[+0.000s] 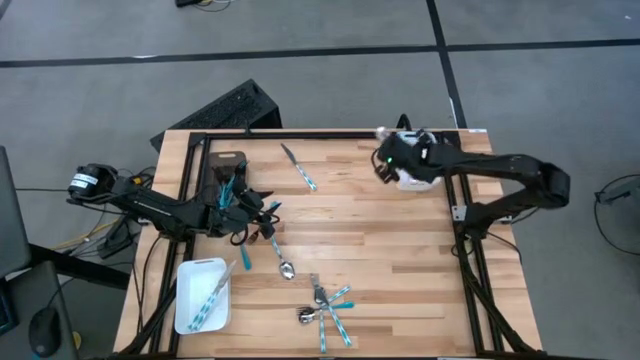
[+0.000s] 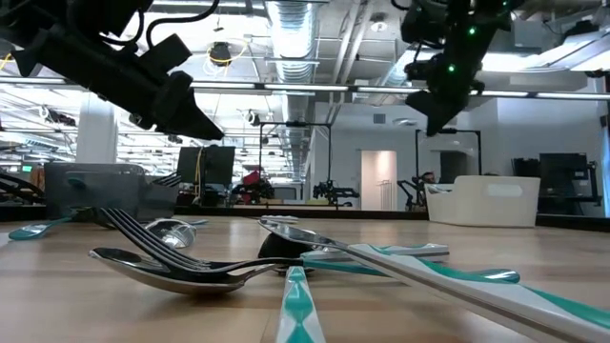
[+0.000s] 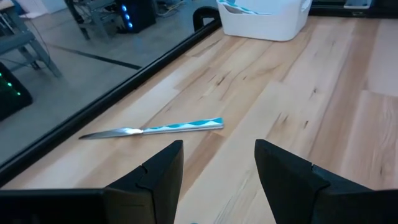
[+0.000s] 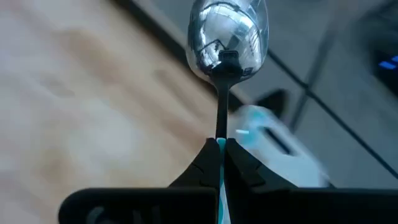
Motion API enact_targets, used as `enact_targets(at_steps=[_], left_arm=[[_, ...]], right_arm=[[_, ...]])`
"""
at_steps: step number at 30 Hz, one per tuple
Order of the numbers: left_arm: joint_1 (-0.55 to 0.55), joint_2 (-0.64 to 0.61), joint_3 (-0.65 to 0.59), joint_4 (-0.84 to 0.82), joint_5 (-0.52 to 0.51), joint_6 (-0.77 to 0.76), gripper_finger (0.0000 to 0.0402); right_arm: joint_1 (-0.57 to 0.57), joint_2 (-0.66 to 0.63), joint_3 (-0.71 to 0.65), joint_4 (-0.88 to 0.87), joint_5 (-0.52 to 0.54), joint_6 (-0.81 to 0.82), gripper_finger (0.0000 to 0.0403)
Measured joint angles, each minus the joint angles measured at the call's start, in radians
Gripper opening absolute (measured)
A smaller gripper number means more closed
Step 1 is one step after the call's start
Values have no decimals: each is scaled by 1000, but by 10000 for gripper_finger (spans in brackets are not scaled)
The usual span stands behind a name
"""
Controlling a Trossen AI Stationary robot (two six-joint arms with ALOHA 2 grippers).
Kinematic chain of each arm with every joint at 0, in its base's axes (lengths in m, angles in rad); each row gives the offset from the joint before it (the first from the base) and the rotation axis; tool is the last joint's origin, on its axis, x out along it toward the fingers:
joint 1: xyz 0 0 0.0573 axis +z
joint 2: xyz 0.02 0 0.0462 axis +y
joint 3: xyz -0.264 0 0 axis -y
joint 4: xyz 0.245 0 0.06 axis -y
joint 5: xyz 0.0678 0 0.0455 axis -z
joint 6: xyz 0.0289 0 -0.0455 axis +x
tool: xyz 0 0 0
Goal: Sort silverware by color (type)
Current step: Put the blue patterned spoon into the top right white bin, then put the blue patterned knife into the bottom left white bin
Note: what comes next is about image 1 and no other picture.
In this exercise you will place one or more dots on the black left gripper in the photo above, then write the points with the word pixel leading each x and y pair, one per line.
pixel 235 217

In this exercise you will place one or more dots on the black computer mouse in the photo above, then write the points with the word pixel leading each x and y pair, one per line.
pixel 44 330

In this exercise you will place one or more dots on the dark grey monitor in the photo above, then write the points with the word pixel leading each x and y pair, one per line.
pixel 12 215

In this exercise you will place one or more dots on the silver corner bracket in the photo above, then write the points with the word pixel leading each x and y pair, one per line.
pixel 461 212

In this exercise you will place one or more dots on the dark grey desk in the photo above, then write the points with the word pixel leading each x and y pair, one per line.
pixel 30 290

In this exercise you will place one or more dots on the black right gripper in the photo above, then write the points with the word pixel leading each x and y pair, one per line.
pixel 410 157

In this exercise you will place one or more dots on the black floor beam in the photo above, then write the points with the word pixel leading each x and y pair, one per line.
pixel 80 267

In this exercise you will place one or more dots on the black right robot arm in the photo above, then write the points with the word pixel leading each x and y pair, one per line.
pixel 500 165

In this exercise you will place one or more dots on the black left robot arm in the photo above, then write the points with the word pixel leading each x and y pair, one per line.
pixel 150 210

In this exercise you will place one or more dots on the black power strip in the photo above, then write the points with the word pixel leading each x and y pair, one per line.
pixel 115 240

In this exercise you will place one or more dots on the dark grey plastic bin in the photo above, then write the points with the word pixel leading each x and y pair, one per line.
pixel 225 162

